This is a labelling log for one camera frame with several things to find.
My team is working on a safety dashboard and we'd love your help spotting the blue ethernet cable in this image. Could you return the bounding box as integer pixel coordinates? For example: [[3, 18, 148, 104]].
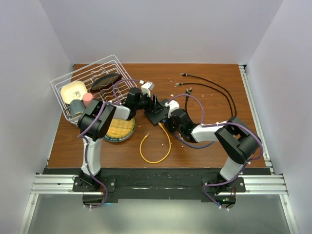
[[162, 118, 215, 150]]

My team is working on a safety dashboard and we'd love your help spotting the pink cup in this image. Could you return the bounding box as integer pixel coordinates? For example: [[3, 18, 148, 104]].
[[82, 93, 94, 107]]

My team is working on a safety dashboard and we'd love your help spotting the yellow ethernet cable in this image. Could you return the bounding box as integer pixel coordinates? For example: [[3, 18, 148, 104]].
[[139, 123, 172, 164]]

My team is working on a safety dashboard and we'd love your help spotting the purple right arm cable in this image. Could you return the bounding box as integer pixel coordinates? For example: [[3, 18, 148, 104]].
[[170, 94, 264, 210]]

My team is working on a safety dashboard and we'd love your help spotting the yellow green rimmed plate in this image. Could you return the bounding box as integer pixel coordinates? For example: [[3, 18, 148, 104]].
[[104, 118, 136, 143]]

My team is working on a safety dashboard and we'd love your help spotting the white wire dish rack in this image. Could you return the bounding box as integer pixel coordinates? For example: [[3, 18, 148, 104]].
[[51, 55, 137, 124]]

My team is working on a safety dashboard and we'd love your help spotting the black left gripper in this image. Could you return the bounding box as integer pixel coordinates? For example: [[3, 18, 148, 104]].
[[135, 93, 164, 115]]

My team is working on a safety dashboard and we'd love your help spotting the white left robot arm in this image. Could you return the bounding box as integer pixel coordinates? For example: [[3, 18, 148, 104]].
[[78, 88, 169, 191]]

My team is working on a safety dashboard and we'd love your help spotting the aluminium frame rail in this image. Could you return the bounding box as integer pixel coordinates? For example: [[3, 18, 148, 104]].
[[19, 174, 299, 234]]

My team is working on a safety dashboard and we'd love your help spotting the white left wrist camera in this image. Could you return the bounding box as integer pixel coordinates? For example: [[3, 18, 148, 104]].
[[141, 81, 155, 98]]

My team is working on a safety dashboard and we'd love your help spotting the dark brown oval plate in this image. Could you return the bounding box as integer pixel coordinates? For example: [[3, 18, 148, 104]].
[[90, 73, 123, 93]]

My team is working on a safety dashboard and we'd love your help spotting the grey green mug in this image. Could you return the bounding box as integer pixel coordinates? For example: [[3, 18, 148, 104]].
[[65, 99, 85, 118]]

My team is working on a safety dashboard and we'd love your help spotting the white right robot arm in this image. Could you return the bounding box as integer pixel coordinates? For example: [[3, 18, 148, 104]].
[[164, 109, 263, 192]]

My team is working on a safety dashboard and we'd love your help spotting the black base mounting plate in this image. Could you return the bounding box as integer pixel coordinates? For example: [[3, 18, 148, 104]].
[[72, 168, 246, 205]]

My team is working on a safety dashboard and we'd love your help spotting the black network switch box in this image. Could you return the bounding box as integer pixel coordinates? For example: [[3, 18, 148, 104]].
[[144, 98, 169, 126]]

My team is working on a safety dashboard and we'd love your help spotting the cream square bowl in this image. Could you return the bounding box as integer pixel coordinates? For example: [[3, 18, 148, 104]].
[[60, 80, 88, 104]]

